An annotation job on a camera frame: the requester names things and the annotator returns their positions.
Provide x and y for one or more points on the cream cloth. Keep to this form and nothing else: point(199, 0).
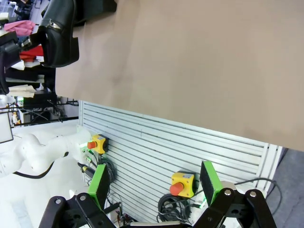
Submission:
point(21, 90)

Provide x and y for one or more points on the grooved aluminium base plate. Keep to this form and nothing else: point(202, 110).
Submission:
point(166, 142)

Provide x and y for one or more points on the red cloth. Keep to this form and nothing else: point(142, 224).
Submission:
point(33, 53)

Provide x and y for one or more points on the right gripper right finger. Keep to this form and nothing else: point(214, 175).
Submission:
point(207, 180)

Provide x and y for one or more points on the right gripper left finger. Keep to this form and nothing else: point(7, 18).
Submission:
point(99, 185)

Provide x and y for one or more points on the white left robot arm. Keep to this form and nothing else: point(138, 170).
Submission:
point(28, 152)

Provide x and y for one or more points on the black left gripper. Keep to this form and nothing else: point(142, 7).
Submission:
point(9, 47)

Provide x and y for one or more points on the black shoe stand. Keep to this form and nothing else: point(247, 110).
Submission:
point(104, 6)

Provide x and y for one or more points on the pink cloth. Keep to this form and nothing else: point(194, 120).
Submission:
point(20, 26)

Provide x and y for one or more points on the yellow emergency stop button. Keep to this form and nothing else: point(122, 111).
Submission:
point(101, 142)
point(185, 180)

